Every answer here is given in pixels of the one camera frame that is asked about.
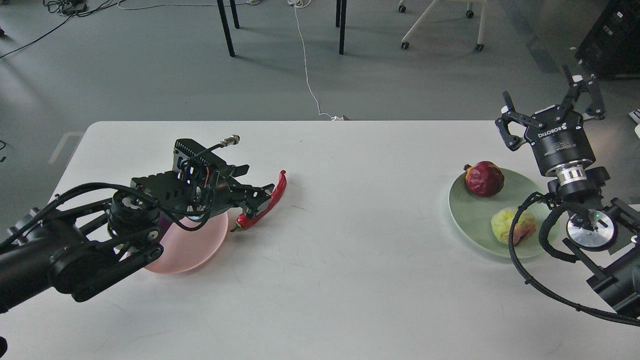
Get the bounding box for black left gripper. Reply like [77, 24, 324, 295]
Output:
[109, 134, 275, 233]

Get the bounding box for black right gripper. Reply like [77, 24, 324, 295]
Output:
[495, 64, 606, 177]

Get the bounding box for red chili pepper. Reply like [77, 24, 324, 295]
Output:
[230, 170, 288, 233]

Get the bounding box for red pomegranate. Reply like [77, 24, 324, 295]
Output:
[463, 161, 505, 198]

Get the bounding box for purple eggplant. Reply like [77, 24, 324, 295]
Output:
[157, 212, 174, 242]

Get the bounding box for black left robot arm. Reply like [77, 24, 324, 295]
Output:
[0, 135, 287, 313]

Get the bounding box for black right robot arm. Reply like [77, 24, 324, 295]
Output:
[494, 65, 640, 327]

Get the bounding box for pink plate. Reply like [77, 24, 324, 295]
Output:
[144, 213, 229, 275]

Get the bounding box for black equipment case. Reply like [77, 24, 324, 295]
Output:
[574, 0, 640, 80]

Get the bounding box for green plate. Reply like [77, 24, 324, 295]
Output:
[448, 168, 550, 260]

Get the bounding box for white rolling chair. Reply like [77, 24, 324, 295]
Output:
[398, 0, 490, 52]

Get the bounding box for black table legs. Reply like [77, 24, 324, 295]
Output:
[216, 0, 348, 57]

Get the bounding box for white cable on floor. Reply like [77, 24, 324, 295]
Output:
[288, 0, 345, 122]

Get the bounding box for black floor cables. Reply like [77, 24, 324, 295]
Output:
[0, 0, 251, 60]

